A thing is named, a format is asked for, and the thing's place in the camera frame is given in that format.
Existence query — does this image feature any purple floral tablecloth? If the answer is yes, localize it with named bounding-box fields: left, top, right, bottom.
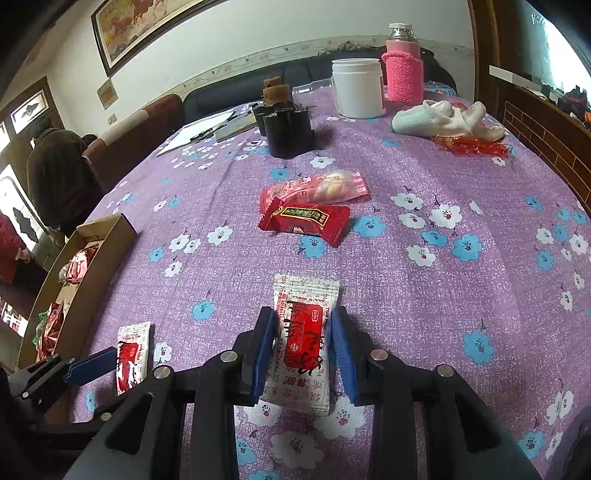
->
left=69, top=85, right=591, bottom=480

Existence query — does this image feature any small red black-label snack packet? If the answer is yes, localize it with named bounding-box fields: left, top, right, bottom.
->
left=259, top=198, right=352, bottom=248

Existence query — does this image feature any bottle with pink knit sleeve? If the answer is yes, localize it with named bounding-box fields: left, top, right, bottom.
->
left=381, top=23, right=424, bottom=104

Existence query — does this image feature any black cylindrical holder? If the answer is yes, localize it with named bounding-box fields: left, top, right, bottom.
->
left=264, top=104, right=316, bottom=159
left=252, top=102, right=271, bottom=137

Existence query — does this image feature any white plastic jar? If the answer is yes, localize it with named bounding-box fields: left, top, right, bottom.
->
left=331, top=58, right=386, bottom=119

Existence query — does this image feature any wall plaque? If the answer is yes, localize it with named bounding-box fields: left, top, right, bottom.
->
left=97, top=78, right=118, bottom=110

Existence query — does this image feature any white and red snack packet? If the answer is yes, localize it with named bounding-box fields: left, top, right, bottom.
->
left=115, top=322, right=153, bottom=396
left=259, top=273, right=341, bottom=417

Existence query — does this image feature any white glove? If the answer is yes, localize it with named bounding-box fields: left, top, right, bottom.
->
left=443, top=102, right=506, bottom=142
left=392, top=102, right=455, bottom=137

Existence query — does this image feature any dark red snack packet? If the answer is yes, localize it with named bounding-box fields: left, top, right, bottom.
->
left=36, top=302, right=70, bottom=361
left=65, top=244, right=101, bottom=284

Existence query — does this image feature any white paper sheet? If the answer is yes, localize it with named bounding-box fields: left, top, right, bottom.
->
left=157, top=110, right=237, bottom=158

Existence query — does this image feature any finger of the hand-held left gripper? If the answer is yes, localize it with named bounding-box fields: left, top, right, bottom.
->
left=9, top=347, right=118, bottom=402

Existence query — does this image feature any clear plastic bottle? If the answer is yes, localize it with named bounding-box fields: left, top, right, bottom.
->
left=292, top=78, right=335, bottom=100

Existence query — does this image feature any brown chair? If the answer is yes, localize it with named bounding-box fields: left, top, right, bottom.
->
left=83, top=93, right=185, bottom=195

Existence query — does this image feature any cardboard box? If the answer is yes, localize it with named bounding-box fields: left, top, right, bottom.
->
left=16, top=213, right=138, bottom=370

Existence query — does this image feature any framed wall picture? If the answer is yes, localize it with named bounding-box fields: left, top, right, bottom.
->
left=91, top=0, right=232, bottom=77

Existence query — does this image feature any pink and clear snack packet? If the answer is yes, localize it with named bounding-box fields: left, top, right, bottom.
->
left=259, top=170, right=371, bottom=210

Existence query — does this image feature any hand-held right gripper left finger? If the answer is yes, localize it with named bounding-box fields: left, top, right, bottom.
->
left=62, top=305, right=280, bottom=480

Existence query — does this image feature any white board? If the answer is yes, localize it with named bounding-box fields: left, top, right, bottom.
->
left=489, top=65, right=550, bottom=90

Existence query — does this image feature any notebook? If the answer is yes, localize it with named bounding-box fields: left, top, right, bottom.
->
left=213, top=112, right=258, bottom=143

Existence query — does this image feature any wooden door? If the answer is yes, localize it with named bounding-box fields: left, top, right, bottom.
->
left=0, top=76, right=63, bottom=195

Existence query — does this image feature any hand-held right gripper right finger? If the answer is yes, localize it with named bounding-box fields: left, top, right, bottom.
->
left=331, top=305, right=543, bottom=480

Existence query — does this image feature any red plastic wrapper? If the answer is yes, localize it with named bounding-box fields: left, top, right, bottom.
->
left=434, top=134, right=513, bottom=160

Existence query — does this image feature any dark sofa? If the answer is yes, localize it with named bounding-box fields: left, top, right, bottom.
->
left=183, top=46, right=458, bottom=123

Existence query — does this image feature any black pen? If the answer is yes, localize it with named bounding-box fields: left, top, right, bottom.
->
left=190, top=121, right=229, bottom=141

